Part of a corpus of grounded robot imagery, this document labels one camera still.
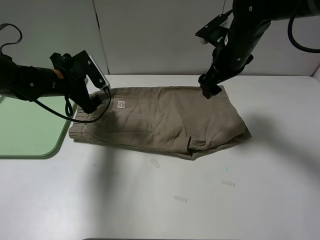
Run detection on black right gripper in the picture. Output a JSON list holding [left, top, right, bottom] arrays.
[[198, 37, 254, 99]]

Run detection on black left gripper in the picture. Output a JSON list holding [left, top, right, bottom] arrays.
[[50, 52, 102, 114]]

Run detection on khaki shorts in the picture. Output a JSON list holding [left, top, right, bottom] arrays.
[[68, 86, 251, 161]]

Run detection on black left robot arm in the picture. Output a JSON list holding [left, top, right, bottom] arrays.
[[0, 50, 110, 116]]

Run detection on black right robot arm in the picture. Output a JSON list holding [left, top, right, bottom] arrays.
[[195, 0, 320, 99]]

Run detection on green plastic tray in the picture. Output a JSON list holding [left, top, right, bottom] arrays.
[[0, 96, 71, 159]]

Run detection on clear tape strip centre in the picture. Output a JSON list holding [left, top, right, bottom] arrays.
[[150, 158, 161, 169]]

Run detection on clear tape strip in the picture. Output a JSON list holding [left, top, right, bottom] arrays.
[[150, 158, 161, 169], [173, 195, 188, 203], [221, 179, 236, 188]]

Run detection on clear tape strip right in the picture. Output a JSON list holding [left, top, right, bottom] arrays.
[[221, 179, 236, 188]]

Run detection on clear tape strip bottom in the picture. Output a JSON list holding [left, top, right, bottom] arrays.
[[173, 195, 188, 203]]

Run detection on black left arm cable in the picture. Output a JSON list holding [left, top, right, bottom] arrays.
[[0, 23, 113, 123]]

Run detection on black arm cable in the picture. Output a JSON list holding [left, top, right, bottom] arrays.
[[287, 9, 320, 54], [0, 23, 113, 123]]

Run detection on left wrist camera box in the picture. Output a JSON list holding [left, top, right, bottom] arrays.
[[72, 50, 110, 90]]

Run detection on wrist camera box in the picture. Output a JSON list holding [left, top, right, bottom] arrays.
[[195, 10, 233, 47], [72, 50, 110, 90]]

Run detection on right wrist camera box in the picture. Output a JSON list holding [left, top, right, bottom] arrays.
[[195, 10, 233, 47]]

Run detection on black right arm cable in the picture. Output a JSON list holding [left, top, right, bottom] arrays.
[[287, 9, 320, 54]]

